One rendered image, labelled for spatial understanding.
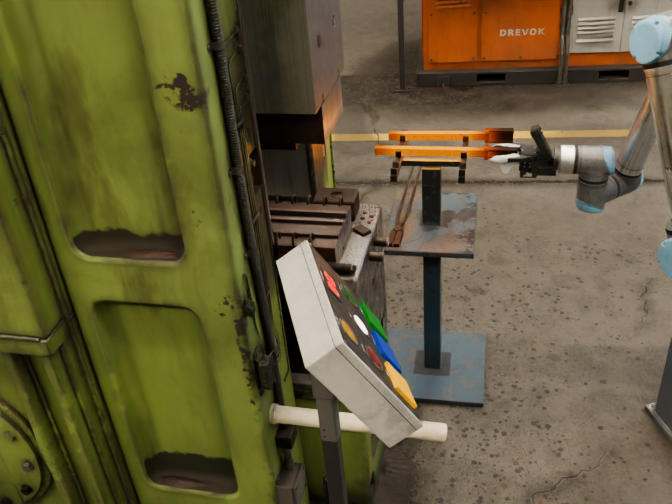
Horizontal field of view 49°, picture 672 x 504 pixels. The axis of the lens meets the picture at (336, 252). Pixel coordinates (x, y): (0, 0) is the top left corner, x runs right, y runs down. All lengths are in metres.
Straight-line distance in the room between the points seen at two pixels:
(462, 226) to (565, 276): 1.06
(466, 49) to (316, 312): 4.34
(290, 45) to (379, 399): 0.76
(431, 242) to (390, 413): 1.15
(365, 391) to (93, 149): 0.78
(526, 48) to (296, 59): 4.04
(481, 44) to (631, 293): 2.62
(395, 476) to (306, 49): 1.52
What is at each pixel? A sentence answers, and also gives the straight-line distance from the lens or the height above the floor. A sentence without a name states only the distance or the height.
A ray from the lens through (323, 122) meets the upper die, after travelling 1.73.
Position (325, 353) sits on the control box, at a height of 1.18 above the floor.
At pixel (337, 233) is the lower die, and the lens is 1.93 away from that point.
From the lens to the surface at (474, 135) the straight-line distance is 2.55.
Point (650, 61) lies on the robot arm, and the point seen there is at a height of 1.30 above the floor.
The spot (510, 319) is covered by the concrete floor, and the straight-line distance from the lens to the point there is 3.23.
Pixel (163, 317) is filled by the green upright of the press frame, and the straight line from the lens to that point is 1.85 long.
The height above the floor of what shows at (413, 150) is 0.94.
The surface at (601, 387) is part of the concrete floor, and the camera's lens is 2.98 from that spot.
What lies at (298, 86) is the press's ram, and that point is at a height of 1.43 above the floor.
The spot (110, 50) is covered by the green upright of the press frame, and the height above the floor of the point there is 1.58.
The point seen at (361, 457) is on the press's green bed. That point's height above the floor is 0.24.
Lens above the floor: 2.01
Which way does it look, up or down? 33 degrees down
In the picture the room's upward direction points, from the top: 5 degrees counter-clockwise
